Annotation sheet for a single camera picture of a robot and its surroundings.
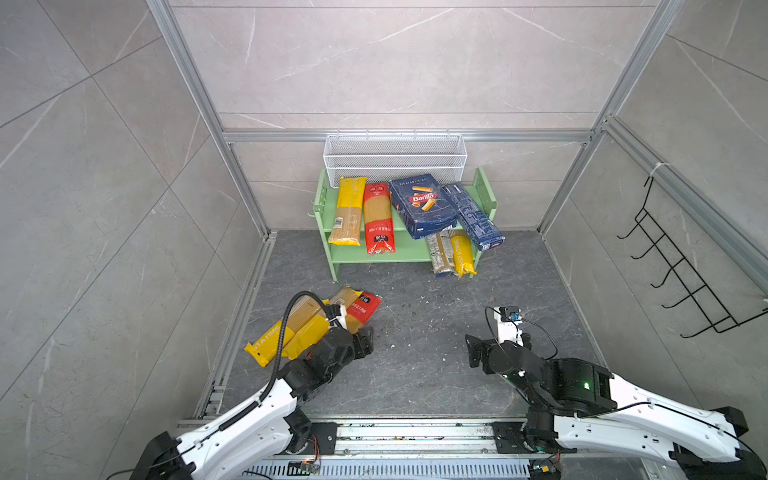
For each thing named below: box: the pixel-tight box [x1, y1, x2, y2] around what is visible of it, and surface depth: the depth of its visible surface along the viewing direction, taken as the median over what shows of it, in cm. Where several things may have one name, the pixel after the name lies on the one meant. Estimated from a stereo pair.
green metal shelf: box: [466, 167, 498, 221], surface depth 86 cm
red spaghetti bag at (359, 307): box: [334, 287, 383, 334], surface depth 97 cm
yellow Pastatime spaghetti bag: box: [450, 229, 478, 279], surface depth 94 cm
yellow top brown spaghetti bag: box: [328, 176, 368, 246], surface depth 85 cm
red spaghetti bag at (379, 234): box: [363, 182, 396, 255], surface depth 85 cm
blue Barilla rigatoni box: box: [389, 173, 460, 240], surface depth 83 cm
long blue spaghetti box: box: [441, 182, 505, 251], surface depth 83 cm
